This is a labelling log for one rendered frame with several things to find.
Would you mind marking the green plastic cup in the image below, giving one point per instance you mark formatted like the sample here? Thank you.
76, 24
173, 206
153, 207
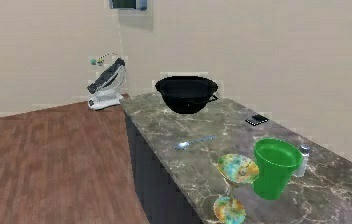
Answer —
273, 170

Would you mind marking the clear pepper shaker silver cap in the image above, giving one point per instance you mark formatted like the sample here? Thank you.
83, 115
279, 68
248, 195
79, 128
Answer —
303, 162

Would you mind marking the black wok pan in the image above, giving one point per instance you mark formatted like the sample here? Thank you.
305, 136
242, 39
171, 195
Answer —
186, 95

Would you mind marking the silver metal spoon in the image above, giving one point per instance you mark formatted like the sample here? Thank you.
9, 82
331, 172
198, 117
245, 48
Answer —
193, 142

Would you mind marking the white black baby bouncer seat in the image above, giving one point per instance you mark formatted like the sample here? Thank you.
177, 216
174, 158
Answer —
106, 87

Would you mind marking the marble top dark counter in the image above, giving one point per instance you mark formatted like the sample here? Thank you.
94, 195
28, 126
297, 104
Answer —
237, 160

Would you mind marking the black mobile phone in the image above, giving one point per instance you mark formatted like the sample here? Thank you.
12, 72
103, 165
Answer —
257, 119

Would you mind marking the multicoloured frosted doughnut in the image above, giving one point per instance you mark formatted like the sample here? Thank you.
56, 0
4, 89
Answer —
238, 168
229, 210

